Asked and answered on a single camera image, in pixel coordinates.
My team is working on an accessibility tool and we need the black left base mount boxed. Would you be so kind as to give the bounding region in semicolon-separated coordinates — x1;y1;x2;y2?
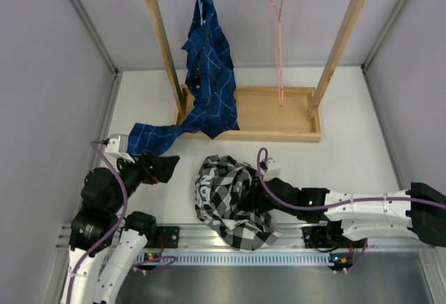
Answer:
153;226;180;249

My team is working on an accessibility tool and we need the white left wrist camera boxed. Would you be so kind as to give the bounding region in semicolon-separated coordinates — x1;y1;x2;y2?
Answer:
105;134;135;163

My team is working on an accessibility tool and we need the slotted cable duct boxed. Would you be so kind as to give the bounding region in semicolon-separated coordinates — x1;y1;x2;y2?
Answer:
132;252;347;267

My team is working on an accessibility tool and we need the pink wire hanger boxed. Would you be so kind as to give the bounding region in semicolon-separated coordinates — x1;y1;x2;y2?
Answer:
270;0;284;107

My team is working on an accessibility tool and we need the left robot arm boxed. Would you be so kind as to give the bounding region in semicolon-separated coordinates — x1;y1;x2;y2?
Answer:
61;153;180;303

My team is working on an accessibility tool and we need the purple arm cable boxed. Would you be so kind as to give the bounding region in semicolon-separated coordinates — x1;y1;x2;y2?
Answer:
66;139;178;304
256;147;446;273

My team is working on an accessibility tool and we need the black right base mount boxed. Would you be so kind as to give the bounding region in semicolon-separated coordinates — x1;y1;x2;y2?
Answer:
302;226;365;252

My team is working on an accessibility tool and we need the aluminium frame post left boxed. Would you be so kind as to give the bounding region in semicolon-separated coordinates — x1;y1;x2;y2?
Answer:
69;0;122;137

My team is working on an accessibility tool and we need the wooden clothes rack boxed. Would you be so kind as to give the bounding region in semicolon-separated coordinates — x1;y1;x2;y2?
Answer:
144;0;367;143

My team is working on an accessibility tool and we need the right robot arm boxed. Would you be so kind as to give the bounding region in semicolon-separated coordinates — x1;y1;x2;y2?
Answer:
241;178;445;248

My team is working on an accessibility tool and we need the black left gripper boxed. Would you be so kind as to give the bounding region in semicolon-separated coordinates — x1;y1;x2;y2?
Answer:
108;149;180;213

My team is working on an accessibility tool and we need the black white checkered shirt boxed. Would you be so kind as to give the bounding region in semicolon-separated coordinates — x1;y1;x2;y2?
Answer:
194;155;282;252

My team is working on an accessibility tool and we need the light blue hanger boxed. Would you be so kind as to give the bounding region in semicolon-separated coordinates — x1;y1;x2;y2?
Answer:
197;0;205;26

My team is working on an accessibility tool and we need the aluminium mounting rail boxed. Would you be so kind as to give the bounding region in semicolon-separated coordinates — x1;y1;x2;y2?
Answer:
55;223;436;249

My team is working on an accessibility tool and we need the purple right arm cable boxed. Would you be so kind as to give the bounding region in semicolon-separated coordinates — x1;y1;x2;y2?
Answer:
256;147;446;273

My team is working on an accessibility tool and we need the blue plaid shirt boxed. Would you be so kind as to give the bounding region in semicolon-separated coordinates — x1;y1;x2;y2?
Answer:
128;0;240;155

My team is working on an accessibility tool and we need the aluminium frame post right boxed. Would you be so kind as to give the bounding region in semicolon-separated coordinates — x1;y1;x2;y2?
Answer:
360;0;429;75

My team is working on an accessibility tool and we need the aluminium frame post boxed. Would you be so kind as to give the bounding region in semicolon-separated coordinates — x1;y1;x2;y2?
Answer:
69;0;122;137
360;0;429;75

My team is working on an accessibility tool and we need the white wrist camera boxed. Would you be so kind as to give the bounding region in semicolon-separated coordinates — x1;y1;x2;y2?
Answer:
260;158;281;182
105;134;135;163

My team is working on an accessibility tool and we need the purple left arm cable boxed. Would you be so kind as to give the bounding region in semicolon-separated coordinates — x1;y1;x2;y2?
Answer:
66;139;178;304

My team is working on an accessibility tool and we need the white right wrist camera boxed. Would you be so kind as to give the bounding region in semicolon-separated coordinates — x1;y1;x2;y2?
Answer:
260;158;281;182

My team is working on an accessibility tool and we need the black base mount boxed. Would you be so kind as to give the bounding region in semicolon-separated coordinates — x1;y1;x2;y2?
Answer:
302;226;365;252
153;226;180;249

